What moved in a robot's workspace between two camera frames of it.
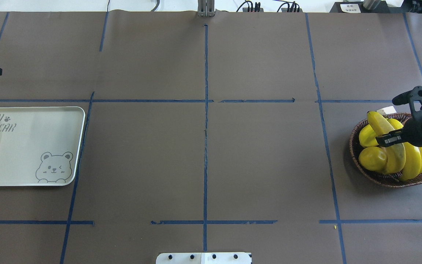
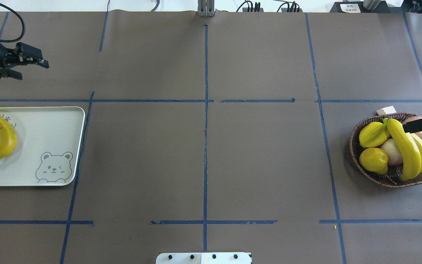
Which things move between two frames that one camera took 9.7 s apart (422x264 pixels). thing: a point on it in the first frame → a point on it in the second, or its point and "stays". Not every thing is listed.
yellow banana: [396, 153] → [8, 136]
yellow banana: [413, 158] stays
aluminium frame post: [206, 8] stays
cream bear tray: [32, 146] stays
